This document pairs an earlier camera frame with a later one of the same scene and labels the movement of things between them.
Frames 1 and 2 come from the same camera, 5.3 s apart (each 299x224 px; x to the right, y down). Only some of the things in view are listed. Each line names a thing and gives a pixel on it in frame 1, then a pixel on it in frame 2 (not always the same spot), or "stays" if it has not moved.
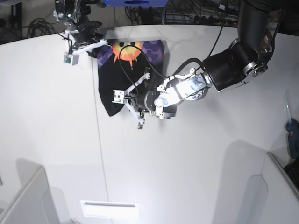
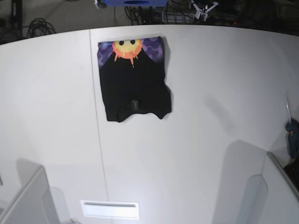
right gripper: [140, 100] to [204, 11]
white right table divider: [254, 188] stays
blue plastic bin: [137, 3] stays
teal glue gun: [292, 128] stays
